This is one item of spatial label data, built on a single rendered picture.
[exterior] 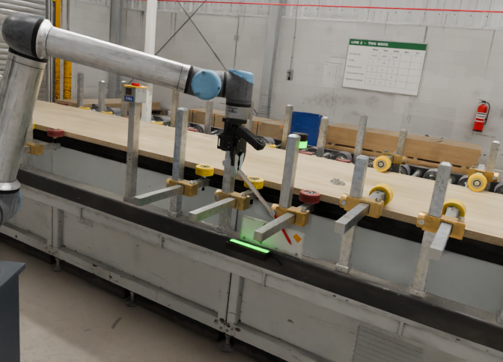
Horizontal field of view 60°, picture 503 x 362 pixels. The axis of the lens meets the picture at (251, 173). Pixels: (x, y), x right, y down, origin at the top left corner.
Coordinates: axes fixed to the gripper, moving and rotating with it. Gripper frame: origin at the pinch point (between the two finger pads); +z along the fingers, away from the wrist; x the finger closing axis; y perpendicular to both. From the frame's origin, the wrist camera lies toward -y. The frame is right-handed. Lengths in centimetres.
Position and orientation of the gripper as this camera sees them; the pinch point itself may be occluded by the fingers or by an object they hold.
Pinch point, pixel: (236, 174)
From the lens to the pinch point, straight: 158.3
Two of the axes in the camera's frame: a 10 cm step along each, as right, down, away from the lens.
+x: -4.9, 1.5, -8.6
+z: -1.1, 9.7, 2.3
